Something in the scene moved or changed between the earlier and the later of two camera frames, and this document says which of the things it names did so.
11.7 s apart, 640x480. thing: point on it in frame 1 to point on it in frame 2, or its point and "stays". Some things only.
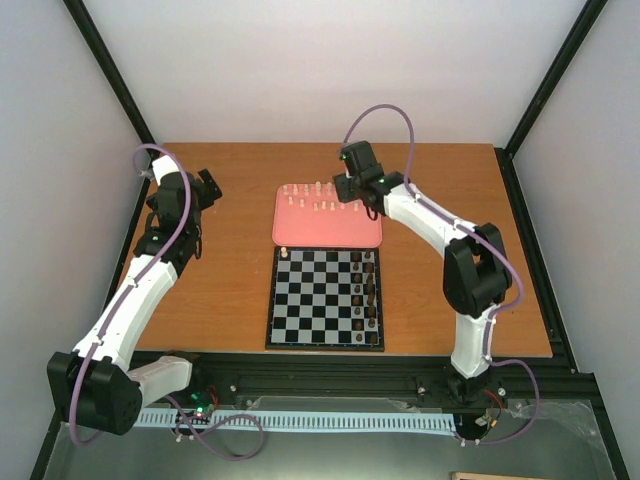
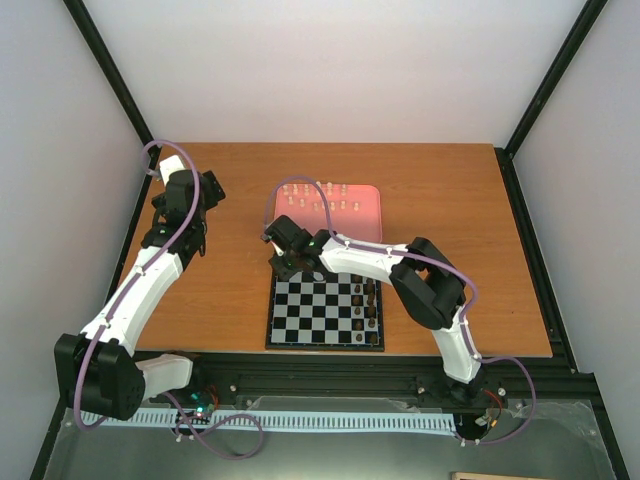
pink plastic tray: [310, 215] stays
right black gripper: [340, 191] to [284, 273]
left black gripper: [208, 199] stays
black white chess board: [326, 299] stays
